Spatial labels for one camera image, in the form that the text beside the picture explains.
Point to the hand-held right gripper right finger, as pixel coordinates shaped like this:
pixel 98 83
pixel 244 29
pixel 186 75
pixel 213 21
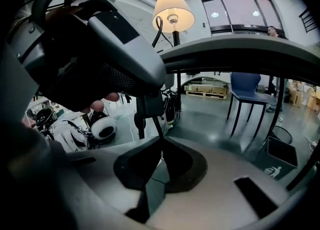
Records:
pixel 212 199

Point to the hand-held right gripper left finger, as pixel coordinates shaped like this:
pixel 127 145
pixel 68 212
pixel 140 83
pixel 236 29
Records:
pixel 107 174

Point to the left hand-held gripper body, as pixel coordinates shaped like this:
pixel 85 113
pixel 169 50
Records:
pixel 62 49

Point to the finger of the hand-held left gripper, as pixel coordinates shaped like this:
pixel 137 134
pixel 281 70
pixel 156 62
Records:
pixel 117 79
pixel 140 57

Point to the table lamp with cream shade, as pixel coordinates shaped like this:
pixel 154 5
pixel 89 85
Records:
pixel 172 2

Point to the person's left hand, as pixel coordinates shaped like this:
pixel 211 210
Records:
pixel 110 97

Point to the white round helmet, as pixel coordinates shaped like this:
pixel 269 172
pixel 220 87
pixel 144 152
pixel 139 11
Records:
pixel 103 129

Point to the curved grey tabletop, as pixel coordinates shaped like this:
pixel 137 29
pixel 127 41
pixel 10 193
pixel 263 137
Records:
pixel 190 80

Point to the black white backpack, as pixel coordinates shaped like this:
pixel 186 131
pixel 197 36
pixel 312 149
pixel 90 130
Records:
pixel 170 106

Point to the black white helmet pack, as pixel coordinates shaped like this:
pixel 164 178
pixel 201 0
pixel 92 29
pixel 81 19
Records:
pixel 46 116

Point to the flat cardboard boxes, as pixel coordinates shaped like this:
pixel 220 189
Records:
pixel 207 88

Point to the wooden pallet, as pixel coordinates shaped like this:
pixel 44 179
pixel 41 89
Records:
pixel 207 95

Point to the dark green trash bin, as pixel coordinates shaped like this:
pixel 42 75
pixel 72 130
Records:
pixel 282 154

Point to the black mesh wastebasket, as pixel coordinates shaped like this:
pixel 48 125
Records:
pixel 282 134

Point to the grey marble table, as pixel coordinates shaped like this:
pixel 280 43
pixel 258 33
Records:
pixel 237 52

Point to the glass entrance doors with window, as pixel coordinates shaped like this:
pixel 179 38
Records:
pixel 240 12

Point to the blue chair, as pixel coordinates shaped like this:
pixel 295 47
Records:
pixel 246 86

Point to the stack of cardboard boxes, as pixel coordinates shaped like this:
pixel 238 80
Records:
pixel 297 96

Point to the black balcony railing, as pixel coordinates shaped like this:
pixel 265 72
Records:
pixel 306 15

